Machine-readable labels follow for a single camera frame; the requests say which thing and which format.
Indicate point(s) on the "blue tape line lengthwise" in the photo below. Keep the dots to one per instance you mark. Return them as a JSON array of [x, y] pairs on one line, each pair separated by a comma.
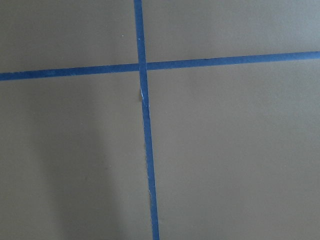
[[143, 75]]

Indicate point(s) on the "blue tape line crosswise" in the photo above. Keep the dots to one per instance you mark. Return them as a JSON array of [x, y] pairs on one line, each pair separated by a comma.
[[159, 65]]

